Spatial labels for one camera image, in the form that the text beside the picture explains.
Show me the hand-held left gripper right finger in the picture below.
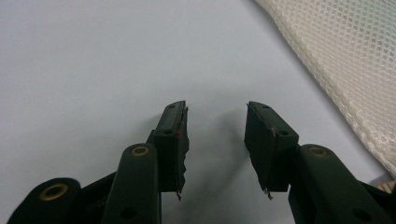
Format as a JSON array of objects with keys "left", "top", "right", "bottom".
[{"left": 244, "top": 101, "right": 393, "bottom": 224}]

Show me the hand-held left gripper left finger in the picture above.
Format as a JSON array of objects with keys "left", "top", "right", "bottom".
[{"left": 101, "top": 100, "right": 190, "bottom": 224}]

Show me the white mesh zipper pouch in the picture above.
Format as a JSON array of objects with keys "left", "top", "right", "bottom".
[{"left": 253, "top": 0, "right": 396, "bottom": 180}]

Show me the light blue table mat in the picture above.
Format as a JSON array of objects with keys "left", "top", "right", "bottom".
[{"left": 0, "top": 0, "right": 396, "bottom": 224}]

